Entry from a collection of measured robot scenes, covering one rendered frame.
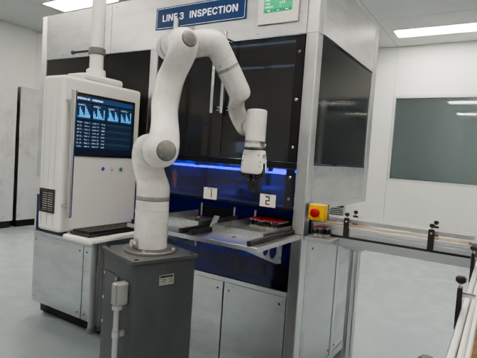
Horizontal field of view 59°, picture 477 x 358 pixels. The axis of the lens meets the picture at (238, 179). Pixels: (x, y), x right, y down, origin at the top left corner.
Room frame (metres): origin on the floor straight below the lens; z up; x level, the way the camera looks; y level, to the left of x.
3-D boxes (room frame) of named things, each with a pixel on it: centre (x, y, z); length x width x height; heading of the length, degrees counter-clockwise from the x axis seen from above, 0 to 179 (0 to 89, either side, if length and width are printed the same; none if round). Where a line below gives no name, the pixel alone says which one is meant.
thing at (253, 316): (2.89, 0.30, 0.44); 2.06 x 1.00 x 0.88; 58
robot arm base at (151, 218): (1.53, 0.30, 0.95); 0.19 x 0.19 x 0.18
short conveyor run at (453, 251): (1.88, -0.69, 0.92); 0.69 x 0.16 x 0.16; 58
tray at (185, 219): (2.13, 0.19, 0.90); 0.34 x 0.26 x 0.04; 148
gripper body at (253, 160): (1.75, -0.06, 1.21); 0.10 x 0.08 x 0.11; 58
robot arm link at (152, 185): (1.55, 0.32, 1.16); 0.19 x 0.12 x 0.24; 32
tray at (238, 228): (1.95, -0.10, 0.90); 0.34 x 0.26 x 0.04; 148
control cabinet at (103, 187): (2.25, 0.79, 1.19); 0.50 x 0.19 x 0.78; 148
